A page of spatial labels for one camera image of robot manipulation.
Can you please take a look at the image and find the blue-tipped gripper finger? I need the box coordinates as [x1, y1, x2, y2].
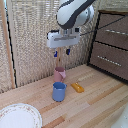
[53, 49, 59, 58]
[65, 47, 71, 56]

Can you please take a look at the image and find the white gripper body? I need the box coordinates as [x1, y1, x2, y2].
[46, 28, 82, 49]

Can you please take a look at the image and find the dark brown drawer cabinet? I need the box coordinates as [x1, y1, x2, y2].
[87, 9, 128, 84]

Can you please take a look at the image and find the pink mug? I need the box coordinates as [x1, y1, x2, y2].
[54, 66, 67, 83]

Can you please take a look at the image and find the woven bamboo screen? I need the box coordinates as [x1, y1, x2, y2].
[0, 0, 128, 94]

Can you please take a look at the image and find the orange rectangular block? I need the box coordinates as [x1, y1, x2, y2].
[70, 82, 85, 94]

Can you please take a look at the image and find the blue mug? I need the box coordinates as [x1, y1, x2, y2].
[51, 81, 68, 103]

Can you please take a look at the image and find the white plate with patterned rim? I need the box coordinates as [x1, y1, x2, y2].
[0, 102, 43, 128]

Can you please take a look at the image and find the silver lower drawer handle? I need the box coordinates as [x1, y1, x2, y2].
[97, 55, 123, 68]

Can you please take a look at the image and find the silver drawer handle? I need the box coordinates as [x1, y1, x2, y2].
[97, 55, 123, 68]
[105, 29, 128, 36]

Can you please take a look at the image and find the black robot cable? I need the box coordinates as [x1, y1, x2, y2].
[79, 14, 128, 37]

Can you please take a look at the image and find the silver top drawer handle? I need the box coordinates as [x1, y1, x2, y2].
[105, 29, 128, 36]

